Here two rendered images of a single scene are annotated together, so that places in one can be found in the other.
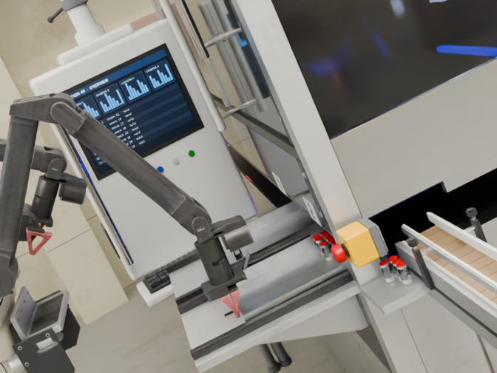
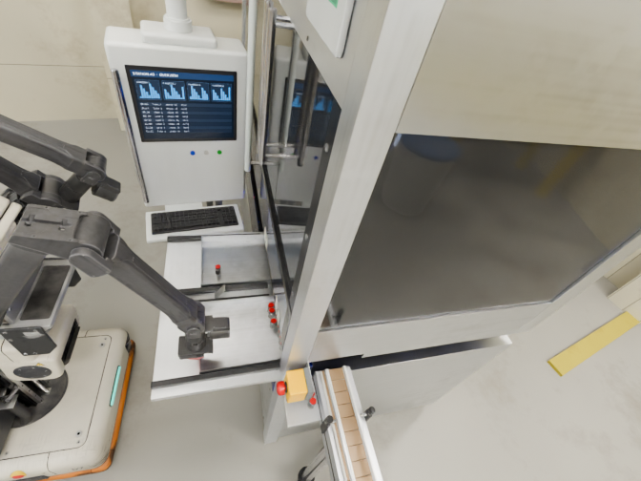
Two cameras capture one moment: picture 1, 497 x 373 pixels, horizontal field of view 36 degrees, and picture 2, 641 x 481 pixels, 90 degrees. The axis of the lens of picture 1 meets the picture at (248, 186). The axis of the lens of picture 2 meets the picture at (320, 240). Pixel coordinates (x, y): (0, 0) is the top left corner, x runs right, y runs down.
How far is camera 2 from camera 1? 1.23 m
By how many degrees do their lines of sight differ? 34
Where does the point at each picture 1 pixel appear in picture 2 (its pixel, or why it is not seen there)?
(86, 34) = (174, 25)
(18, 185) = (13, 285)
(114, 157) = (135, 286)
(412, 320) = not seen: hidden behind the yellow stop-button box
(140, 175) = (156, 300)
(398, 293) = (301, 415)
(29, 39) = not seen: outside the picture
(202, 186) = (217, 173)
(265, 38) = (320, 279)
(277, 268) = (237, 306)
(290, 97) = (310, 311)
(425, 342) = not seen: hidden behind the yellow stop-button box
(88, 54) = (169, 45)
